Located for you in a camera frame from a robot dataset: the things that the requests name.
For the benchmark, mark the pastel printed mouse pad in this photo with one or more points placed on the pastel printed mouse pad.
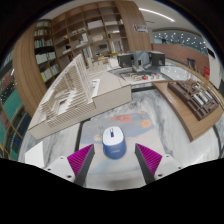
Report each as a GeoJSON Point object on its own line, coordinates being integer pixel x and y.
{"type": "Point", "coordinates": [133, 130]}

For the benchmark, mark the wooden shelf unit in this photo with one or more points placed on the wooden shelf unit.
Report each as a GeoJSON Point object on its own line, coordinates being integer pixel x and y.
{"type": "Point", "coordinates": [100, 26]}

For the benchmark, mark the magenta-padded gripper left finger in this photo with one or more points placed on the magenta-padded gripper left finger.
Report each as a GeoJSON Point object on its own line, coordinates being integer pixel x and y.
{"type": "Point", "coordinates": [61, 166]}

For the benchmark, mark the red floor sign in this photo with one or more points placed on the red floor sign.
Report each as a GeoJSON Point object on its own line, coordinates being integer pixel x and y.
{"type": "Point", "coordinates": [207, 72]}

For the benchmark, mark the flat white site model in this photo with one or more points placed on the flat white site model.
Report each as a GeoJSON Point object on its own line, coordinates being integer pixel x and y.
{"type": "Point", "coordinates": [140, 77]}

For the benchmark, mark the white paper sheet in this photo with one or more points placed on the white paper sheet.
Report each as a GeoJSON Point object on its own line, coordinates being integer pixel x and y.
{"type": "Point", "coordinates": [35, 155]}

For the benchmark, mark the white wall poster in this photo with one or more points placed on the white wall poster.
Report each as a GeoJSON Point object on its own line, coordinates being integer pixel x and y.
{"type": "Point", "coordinates": [140, 28]}

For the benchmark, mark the bookcase with coloured books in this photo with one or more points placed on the bookcase with coloured books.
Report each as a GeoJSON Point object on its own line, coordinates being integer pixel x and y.
{"type": "Point", "coordinates": [11, 103]}

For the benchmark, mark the grey box building model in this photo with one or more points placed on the grey box building model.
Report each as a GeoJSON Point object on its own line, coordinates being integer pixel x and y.
{"type": "Point", "coordinates": [156, 59]}

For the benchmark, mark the long ceiling light strip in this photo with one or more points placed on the long ceiling light strip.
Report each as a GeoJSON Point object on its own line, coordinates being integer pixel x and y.
{"type": "Point", "coordinates": [156, 14]}

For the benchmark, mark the black wall monitor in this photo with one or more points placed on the black wall monitor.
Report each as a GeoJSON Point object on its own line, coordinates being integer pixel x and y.
{"type": "Point", "coordinates": [210, 53]}

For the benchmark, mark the white slatted architectural model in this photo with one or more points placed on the white slatted architectural model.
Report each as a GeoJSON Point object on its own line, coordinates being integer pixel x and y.
{"type": "Point", "coordinates": [106, 90]}

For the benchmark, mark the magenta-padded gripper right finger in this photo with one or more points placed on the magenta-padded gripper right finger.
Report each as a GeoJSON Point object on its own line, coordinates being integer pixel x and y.
{"type": "Point", "coordinates": [167, 165]}

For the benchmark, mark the white and blue computer mouse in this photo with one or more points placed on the white and blue computer mouse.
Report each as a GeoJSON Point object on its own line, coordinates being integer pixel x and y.
{"type": "Point", "coordinates": [114, 143]}

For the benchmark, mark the brown building model on board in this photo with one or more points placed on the brown building model on board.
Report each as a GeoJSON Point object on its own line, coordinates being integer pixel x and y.
{"type": "Point", "coordinates": [196, 103]}

